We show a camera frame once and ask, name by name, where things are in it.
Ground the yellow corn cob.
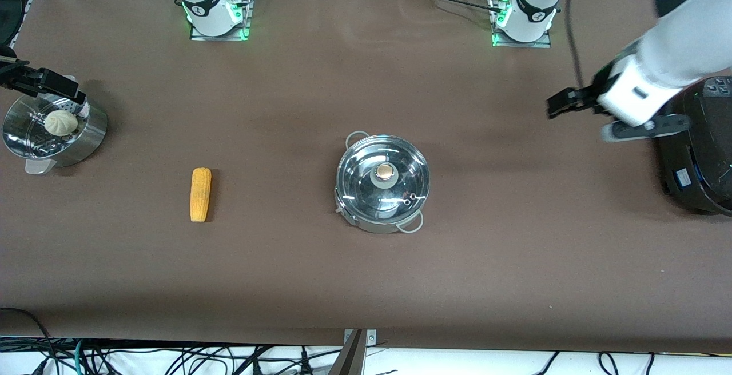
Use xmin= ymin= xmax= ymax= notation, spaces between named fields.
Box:
xmin=190 ymin=167 xmax=213 ymax=223

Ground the glass pot lid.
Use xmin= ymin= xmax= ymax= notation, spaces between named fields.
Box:
xmin=336 ymin=135 xmax=431 ymax=220

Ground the stainless steel steamer pot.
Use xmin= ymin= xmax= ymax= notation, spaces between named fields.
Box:
xmin=2 ymin=75 xmax=109 ymax=175

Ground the stainless steel cooking pot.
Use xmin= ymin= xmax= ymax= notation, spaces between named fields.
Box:
xmin=335 ymin=130 xmax=431 ymax=234

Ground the white steamed bun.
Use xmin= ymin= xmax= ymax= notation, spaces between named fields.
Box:
xmin=45 ymin=110 xmax=79 ymax=137

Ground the black rice cooker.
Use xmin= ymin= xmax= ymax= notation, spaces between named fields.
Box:
xmin=655 ymin=76 xmax=732 ymax=216

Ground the brown table cover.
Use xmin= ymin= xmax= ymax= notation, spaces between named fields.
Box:
xmin=0 ymin=0 xmax=732 ymax=354

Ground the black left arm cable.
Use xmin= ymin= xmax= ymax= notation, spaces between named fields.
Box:
xmin=565 ymin=0 xmax=587 ymax=93

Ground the aluminium table edge rail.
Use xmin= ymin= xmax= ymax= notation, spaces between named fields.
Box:
xmin=9 ymin=0 xmax=42 ymax=50

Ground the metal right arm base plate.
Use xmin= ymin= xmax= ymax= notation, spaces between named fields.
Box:
xmin=190 ymin=0 xmax=253 ymax=41

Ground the black curved cable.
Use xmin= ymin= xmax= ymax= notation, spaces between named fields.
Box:
xmin=0 ymin=306 xmax=56 ymax=360

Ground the green cable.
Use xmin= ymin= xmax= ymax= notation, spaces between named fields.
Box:
xmin=72 ymin=338 xmax=87 ymax=375

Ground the silver metal clamp bracket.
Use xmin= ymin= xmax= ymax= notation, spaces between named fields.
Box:
xmin=343 ymin=328 xmax=377 ymax=346

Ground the dark camera stand pole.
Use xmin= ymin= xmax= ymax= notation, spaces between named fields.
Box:
xmin=328 ymin=329 xmax=367 ymax=375

